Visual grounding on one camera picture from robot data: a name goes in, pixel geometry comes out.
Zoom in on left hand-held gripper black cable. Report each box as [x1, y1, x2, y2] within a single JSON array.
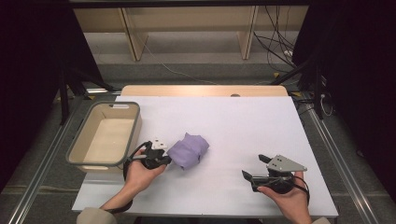
[[105, 141, 154, 216]]

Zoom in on aluminium floor rail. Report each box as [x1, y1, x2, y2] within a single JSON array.
[[302, 98, 383, 224], [7, 88, 122, 224]]

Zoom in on thin white floor cable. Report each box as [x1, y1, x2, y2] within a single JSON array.
[[136, 33, 219, 86]]

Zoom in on white table cover board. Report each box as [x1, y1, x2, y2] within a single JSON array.
[[71, 95, 339, 218]]

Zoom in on black tripod stand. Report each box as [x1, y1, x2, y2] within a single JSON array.
[[269, 55, 327, 121], [57, 65, 117, 126]]

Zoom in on right hand-held gripper black cable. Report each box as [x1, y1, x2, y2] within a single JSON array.
[[291, 175, 311, 203]]

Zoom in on hand-held gripper black cable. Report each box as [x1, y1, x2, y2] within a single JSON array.
[[105, 141, 154, 216], [291, 175, 311, 203]]

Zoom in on purple shorts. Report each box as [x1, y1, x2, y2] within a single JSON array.
[[166, 132, 210, 172]]

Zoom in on beige storage bin grey rim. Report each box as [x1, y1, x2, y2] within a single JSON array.
[[65, 101, 143, 174]]

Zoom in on person's right hand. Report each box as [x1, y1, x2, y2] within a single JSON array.
[[257, 171, 313, 222]]

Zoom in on white looped cable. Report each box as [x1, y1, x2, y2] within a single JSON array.
[[320, 92, 334, 118]]

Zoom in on light wooden shelf unit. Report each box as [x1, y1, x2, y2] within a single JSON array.
[[73, 6, 309, 62]]

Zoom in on bundle of black cables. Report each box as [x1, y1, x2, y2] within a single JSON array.
[[252, 5, 301, 68]]

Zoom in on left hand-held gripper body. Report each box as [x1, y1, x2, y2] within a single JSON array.
[[142, 138, 170, 171]]

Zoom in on person's left hand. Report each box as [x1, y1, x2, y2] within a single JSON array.
[[123, 148, 168, 196]]

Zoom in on dark curtain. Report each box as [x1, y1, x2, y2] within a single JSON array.
[[0, 0, 105, 191], [291, 0, 396, 194]]

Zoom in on black overhead frame bar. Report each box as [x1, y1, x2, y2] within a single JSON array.
[[67, 0, 313, 9]]

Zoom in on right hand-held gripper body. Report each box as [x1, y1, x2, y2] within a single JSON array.
[[249, 154, 308, 195]]

